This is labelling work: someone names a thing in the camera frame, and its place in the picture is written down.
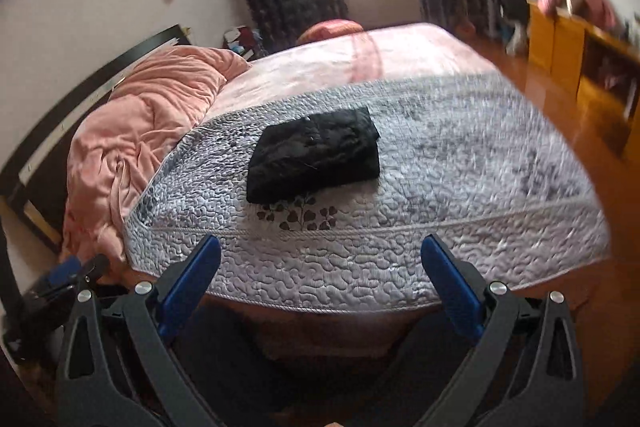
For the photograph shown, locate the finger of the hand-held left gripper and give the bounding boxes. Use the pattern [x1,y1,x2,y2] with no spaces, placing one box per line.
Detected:
[44,253,111,290]

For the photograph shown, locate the red pillow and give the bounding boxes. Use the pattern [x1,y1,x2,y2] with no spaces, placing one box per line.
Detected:
[298,19,365,44]

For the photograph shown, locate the nightstand clutter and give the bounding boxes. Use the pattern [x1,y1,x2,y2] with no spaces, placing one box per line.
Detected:
[222,26,266,60]

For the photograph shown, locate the yellow wooden cabinet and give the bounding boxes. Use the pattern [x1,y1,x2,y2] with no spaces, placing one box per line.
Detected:
[525,0,640,158]

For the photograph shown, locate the white bag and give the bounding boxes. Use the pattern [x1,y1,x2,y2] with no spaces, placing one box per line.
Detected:
[505,24,528,55]

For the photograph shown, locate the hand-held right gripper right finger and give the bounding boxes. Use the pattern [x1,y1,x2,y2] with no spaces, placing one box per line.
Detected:
[414,234,586,427]

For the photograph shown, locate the black pants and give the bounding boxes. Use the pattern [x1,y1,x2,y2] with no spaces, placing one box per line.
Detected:
[246,106,382,204]

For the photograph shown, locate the grey quilted blanket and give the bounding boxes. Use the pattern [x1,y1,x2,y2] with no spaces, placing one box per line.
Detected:
[122,69,613,310]

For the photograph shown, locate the dark wooden headboard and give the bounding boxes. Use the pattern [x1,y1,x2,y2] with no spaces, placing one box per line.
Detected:
[0,24,193,253]

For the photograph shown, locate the pink comforter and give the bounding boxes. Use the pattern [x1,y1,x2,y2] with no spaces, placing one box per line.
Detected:
[62,44,253,263]

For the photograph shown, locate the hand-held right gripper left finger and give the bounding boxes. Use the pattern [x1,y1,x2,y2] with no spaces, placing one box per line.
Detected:
[55,234,223,427]

